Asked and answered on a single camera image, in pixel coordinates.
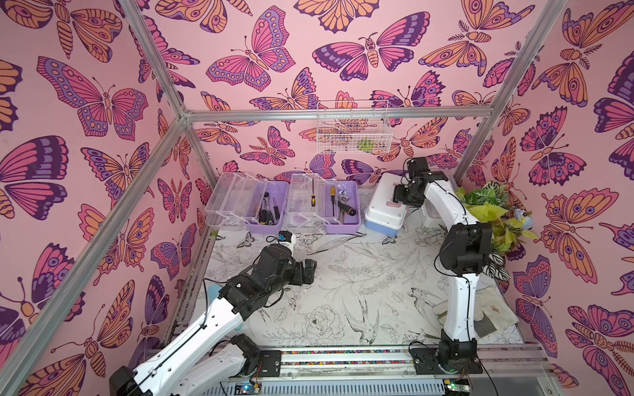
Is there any yellow screwdriver in lid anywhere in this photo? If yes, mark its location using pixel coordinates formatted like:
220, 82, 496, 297
310, 178, 316, 208

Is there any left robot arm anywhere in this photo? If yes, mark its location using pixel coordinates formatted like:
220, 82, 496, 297
109, 230, 316, 395

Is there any white toolbox clear lid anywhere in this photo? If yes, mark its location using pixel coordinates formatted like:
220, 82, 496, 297
424, 171, 465, 229

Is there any adjustable wrench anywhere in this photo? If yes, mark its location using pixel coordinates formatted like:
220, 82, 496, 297
338, 189, 350, 223

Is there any work glove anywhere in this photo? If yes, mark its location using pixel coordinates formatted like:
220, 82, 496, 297
433, 286, 520, 338

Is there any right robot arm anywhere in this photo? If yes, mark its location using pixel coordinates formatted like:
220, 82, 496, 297
393, 157, 493, 374

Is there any white wire basket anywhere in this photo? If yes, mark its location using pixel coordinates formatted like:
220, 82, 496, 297
315, 101, 393, 155

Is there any black handled tool purple box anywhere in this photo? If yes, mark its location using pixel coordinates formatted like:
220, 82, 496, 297
338, 201, 357, 216

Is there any potted green plant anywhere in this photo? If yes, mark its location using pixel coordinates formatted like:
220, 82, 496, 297
457, 182, 538, 285

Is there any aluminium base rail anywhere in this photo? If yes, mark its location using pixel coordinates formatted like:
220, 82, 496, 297
133, 343, 561, 396

